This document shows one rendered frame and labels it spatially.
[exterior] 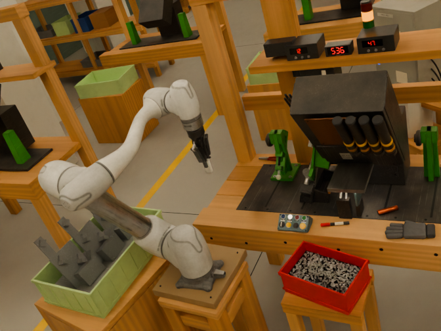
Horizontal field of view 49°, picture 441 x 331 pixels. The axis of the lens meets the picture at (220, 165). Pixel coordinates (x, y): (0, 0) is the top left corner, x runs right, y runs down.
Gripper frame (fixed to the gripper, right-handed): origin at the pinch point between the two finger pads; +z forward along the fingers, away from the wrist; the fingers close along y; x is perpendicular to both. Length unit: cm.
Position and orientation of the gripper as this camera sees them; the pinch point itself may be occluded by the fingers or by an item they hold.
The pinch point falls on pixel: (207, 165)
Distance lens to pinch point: 217.9
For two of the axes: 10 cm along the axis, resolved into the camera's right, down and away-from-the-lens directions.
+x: 8.7, 0.2, -4.9
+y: -4.1, 5.7, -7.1
